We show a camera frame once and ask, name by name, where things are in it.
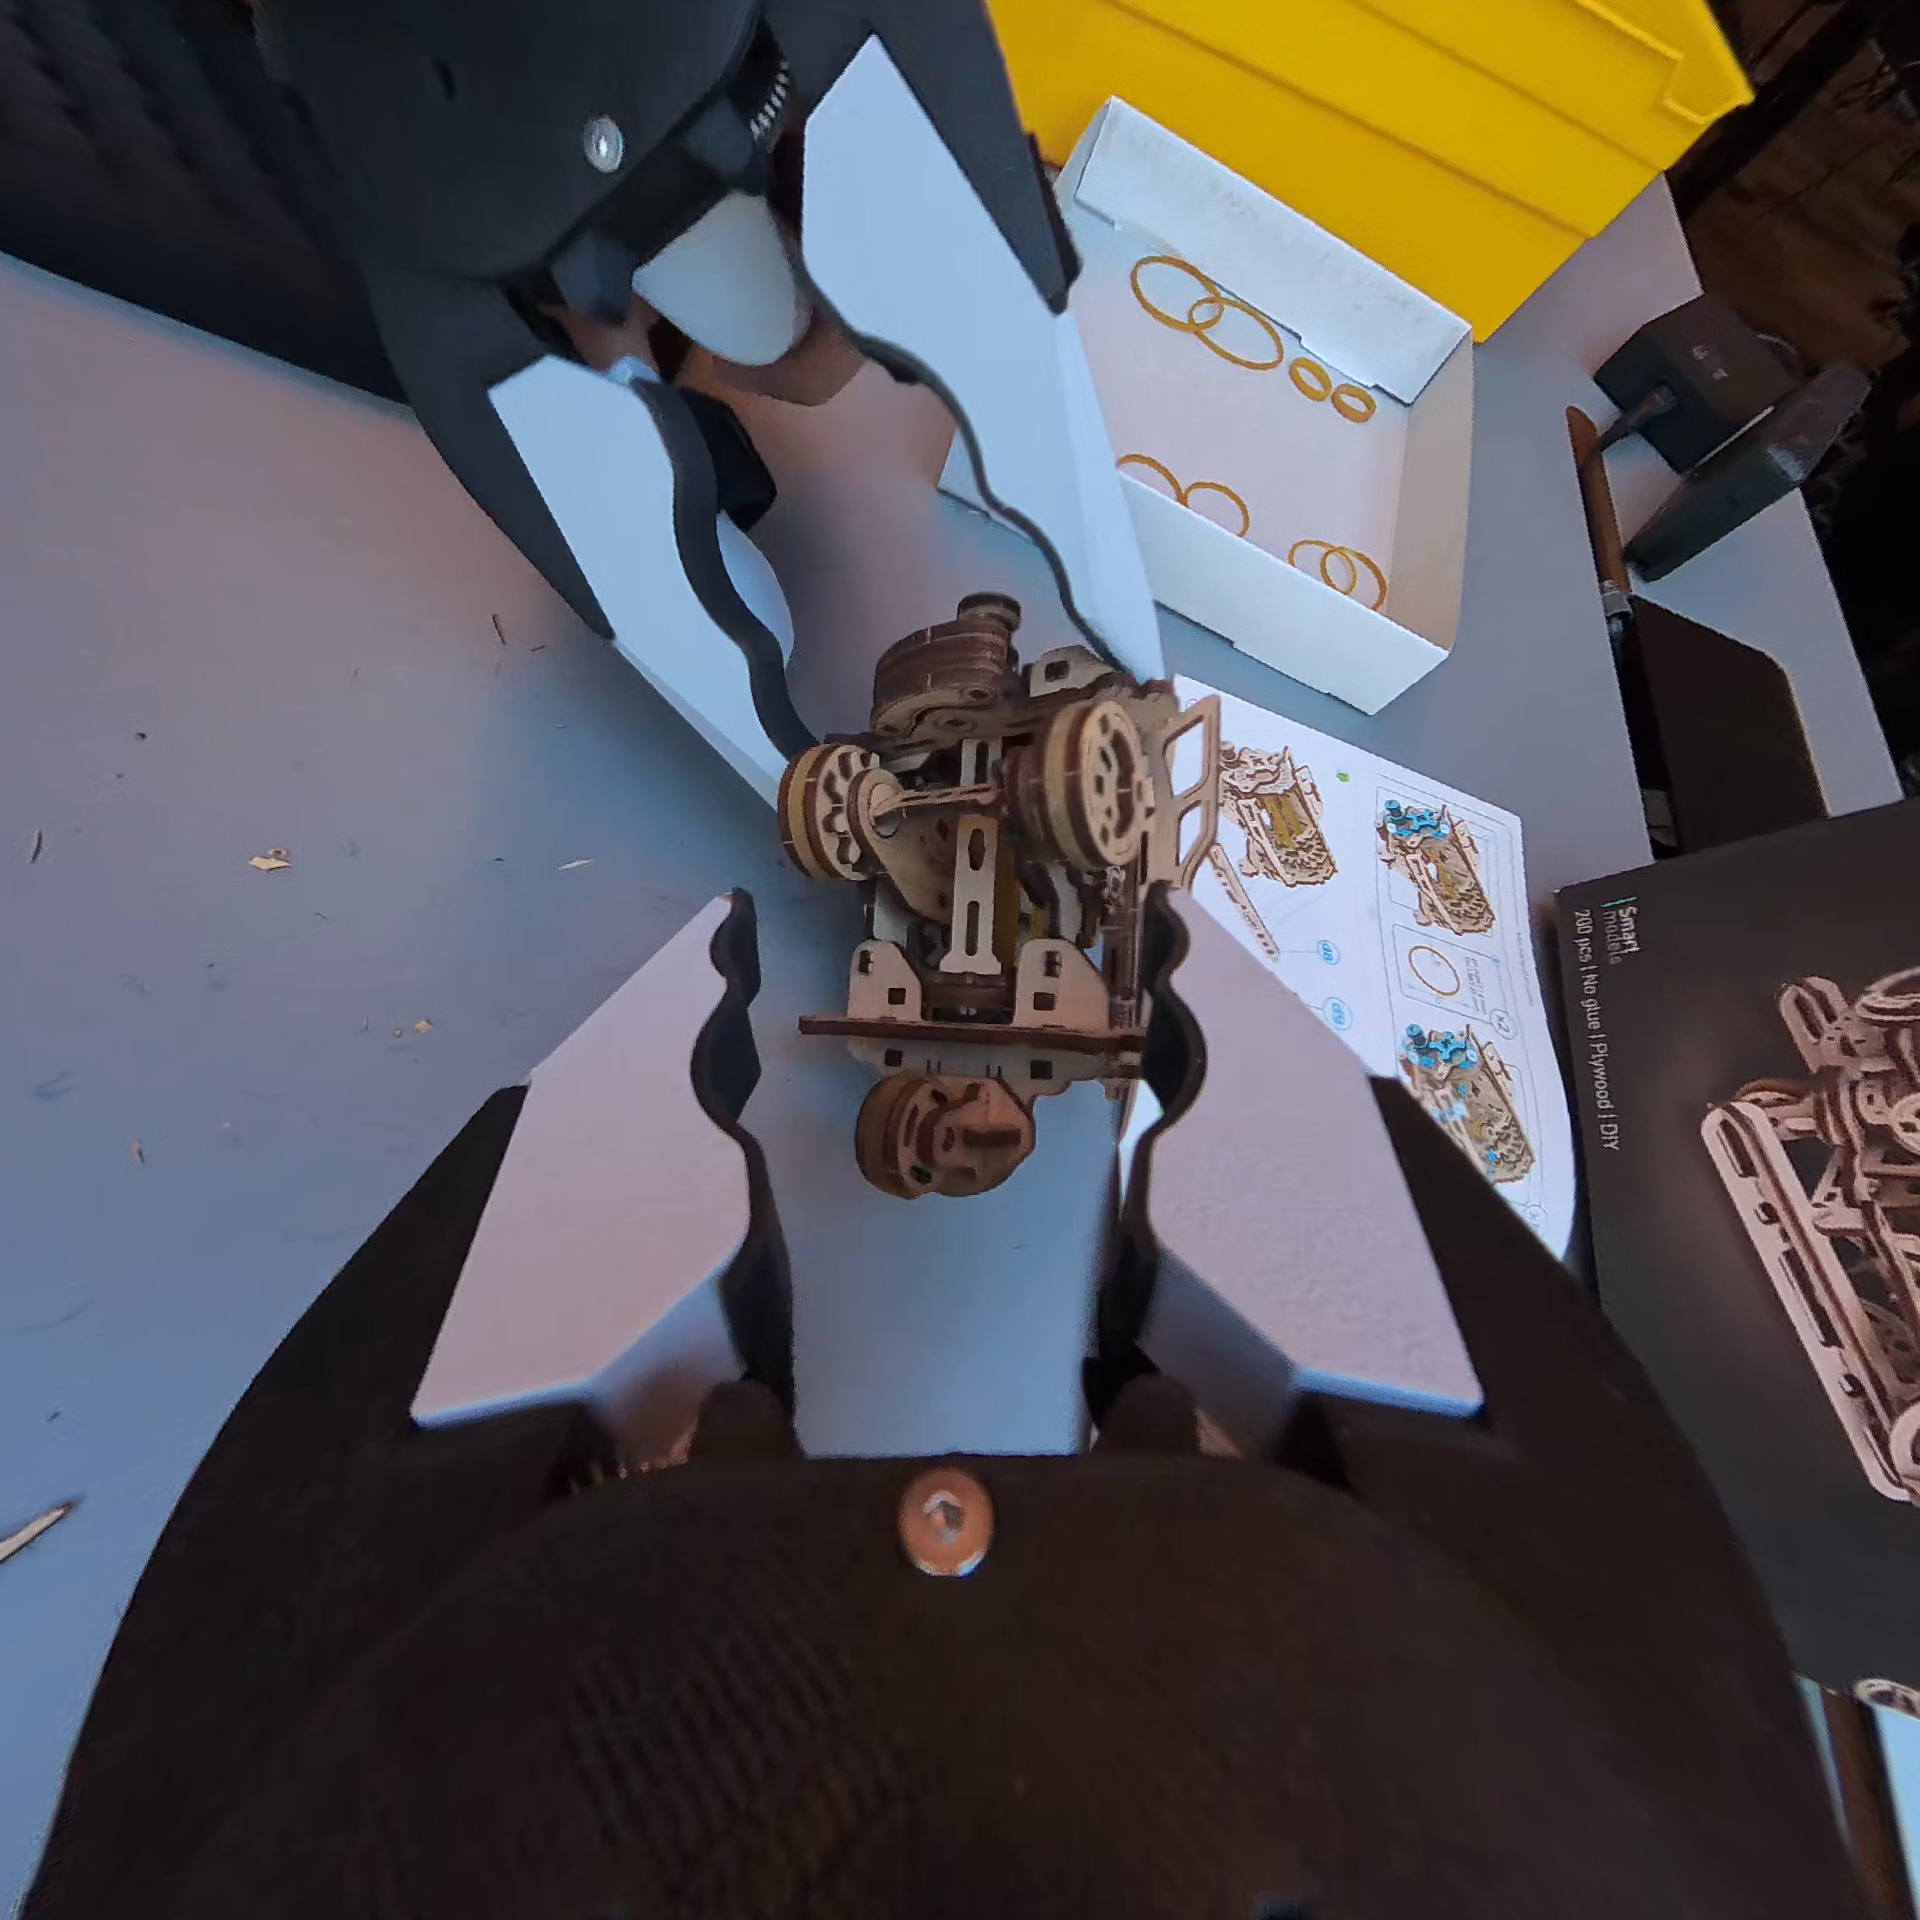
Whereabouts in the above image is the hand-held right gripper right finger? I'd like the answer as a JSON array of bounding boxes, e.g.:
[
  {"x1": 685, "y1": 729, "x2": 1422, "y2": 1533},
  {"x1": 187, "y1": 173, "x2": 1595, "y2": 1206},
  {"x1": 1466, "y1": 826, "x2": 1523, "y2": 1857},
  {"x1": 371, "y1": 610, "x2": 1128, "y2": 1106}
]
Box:
[{"x1": 1085, "y1": 883, "x2": 1491, "y2": 1461}]

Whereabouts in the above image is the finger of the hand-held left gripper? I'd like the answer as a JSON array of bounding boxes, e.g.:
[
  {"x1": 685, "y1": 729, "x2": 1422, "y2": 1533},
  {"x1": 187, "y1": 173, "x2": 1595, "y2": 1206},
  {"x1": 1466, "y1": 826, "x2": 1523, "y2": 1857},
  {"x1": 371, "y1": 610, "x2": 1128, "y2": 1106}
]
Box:
[
  {"x1": 487, "y1": 355, "x2": 818, "y2": 797},
  {"x1": 801, "y1": 29, "x2": 1169, "y2": 681}
]

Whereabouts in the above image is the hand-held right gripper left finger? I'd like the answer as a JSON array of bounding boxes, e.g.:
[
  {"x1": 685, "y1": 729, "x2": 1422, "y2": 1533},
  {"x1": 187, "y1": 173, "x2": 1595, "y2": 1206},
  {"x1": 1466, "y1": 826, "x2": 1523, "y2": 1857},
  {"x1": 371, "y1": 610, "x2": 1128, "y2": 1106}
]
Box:
[{"x1": 407, "y1": 886, "x2": 801, "y2": 1469}]

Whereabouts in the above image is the wooden mechanical model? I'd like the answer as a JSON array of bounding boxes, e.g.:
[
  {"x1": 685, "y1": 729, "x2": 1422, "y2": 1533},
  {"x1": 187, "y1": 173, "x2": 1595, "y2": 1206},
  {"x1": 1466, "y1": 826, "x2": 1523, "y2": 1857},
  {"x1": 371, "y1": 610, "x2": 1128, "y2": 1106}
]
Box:
[{"x1": 776, "y1": 591, "x2": 1226, "y2": 1203}]

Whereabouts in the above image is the black model kit box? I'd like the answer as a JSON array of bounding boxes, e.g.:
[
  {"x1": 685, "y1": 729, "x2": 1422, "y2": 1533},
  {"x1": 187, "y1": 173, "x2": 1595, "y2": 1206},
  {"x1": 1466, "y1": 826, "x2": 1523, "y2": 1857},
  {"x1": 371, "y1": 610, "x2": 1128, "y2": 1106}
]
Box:
[{"x1": 1552, "y1": 803, "x2": 1920, "y2": 1689}]

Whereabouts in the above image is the person's left hand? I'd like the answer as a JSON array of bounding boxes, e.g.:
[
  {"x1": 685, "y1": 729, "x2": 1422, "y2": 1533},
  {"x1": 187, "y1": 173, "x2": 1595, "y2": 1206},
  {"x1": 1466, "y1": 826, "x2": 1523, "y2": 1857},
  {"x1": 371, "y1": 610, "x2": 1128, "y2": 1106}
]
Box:
[{"x1": 680, "y1": 303, "x2": 906, "y2": 409}]

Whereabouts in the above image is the group of tan rubber bands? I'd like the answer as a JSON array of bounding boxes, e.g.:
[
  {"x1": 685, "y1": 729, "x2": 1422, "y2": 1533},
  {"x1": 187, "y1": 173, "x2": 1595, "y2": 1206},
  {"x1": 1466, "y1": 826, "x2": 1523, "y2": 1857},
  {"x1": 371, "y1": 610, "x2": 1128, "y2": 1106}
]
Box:
[{"x1": 1128, "y1": 251, "x2": 1395, "y2": 607}]

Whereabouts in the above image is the white instruction booklet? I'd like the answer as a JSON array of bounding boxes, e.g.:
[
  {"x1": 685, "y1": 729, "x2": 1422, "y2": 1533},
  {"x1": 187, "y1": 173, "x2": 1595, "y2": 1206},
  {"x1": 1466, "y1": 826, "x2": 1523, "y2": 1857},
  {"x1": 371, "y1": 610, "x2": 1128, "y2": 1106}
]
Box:
[{"x1": 1162, "y1": 675, "x2": 1577, "y2": 1261}]

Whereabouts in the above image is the black foam pad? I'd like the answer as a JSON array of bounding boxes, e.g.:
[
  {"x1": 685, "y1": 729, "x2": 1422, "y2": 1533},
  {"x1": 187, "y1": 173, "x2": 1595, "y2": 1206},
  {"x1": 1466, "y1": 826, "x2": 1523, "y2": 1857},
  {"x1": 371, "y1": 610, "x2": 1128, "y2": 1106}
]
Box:
[{"x1": 0, "y1": 0, "x2": 407, "y2": 401}]

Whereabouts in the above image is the white cardboard box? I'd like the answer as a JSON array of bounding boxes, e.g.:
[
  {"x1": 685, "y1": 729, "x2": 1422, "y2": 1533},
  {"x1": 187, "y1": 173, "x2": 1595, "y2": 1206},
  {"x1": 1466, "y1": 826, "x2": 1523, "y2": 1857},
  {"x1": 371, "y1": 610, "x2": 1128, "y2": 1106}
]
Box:
[{"x1": 1054, "y1": 93, "x2": 1479, "y2": 717}]

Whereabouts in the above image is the yellow plastic bin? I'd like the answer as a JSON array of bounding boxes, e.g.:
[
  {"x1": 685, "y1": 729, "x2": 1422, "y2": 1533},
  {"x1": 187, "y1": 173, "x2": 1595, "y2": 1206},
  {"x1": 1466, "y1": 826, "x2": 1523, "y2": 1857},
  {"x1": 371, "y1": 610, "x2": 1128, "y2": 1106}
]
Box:
[{"x1": 984, "y1": 0, "x2": 1758, "y2": 345}]

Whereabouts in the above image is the black block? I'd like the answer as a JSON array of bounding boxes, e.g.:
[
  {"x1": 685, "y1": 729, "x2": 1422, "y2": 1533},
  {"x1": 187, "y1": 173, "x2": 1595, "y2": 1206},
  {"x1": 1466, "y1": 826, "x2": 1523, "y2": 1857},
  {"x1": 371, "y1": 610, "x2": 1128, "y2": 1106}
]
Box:
[{"x1": 1627, "y1": 591, "x2": 1834, "y2": 858}]

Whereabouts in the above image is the dark grey power adapter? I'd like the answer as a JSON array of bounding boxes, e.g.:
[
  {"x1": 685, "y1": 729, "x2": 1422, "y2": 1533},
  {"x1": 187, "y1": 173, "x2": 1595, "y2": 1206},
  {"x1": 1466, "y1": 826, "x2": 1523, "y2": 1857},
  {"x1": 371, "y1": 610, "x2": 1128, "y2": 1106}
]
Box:
[{"x1": 1591, "y1": 292, "x2": 1802, "y2": 453}]

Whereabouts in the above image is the dark grey block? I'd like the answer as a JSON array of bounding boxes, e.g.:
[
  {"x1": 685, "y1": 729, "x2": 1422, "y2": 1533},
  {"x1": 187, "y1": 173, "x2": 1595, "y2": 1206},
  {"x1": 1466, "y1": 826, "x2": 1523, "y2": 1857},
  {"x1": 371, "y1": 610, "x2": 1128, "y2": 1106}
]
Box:
[{"x1": 1622, "y1": 358, "x2": 1878, "y2": 587}]

